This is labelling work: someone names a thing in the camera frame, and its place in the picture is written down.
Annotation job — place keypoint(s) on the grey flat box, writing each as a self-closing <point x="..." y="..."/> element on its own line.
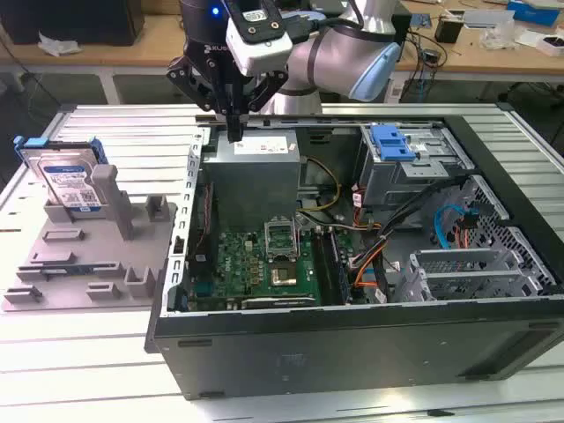
<point x="484" y="18"/>

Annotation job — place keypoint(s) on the CPU socket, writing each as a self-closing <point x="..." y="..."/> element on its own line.
<point x="284" y="275"/>

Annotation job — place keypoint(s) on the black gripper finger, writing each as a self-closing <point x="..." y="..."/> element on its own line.
<point x="266" y="90"/>
<point x="194" y="81"/>

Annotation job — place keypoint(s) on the small black box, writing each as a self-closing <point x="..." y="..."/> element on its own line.
<point x="448" y="31"/>

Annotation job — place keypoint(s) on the silver disk bay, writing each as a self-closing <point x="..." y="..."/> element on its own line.
<point x="462" y="282"/>

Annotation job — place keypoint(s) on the blue circuit board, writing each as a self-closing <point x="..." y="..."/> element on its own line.
<point x="423" y="21"/>

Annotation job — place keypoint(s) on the grey parts rack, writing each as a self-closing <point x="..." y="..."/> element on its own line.
<point x="141" y="251"/>

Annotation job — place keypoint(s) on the black open PC case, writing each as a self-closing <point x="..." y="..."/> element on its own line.
<point x="308" y="352"/>

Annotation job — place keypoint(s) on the white open box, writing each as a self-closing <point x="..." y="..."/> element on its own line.
<point x="551" y="44"/>

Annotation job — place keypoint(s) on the grey power supply unit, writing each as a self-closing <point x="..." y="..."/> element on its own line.
<point x="251" y="185"/>

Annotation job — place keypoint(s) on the large black box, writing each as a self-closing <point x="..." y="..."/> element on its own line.
<point x="66" y="22"/>

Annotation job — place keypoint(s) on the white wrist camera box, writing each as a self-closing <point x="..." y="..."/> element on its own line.
<point x="264" y="55"/>

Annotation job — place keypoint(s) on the blue drive cage latch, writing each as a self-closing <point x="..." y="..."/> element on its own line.
<point x="392" y="147"/>

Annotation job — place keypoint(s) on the crumpled white plastic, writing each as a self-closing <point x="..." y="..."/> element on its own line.
<point x="57" y="46"/>

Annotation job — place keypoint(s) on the small black table clip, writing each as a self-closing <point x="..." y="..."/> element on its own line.
<point x="440" y="413"/>

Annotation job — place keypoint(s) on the thin locking lever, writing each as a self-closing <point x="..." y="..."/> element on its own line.
<point x="299" y="238"/>

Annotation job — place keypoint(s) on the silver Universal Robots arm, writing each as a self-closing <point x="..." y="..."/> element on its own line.
<point x="335" y="53"/>

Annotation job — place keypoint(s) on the black graphics card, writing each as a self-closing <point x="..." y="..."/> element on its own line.
<point x="282" y="302"/>

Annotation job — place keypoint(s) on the black RAM slot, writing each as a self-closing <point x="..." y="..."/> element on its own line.
<point x="341" y="273"/>
<point x="324" y="269"/>

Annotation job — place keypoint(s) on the green motherboard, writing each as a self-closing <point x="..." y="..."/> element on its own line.
<point x="238" y="264"/>

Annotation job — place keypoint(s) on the silver optical drive cage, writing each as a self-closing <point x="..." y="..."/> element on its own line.
<point x="396" y="185"/>

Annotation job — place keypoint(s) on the hard disk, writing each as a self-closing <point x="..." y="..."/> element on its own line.
<point x="66" y="180"/>

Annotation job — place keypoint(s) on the RAM stick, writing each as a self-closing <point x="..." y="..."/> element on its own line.
<point x="66" y="270"/>

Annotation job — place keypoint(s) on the wooden desk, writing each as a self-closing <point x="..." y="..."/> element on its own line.
<point x="132" y="53"/>

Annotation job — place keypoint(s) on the clear plastic bags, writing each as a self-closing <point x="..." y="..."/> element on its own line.
<point x="498" y="37"/>

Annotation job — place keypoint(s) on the blue cardboard box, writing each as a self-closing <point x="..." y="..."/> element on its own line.
<point x="533" y="11"/>

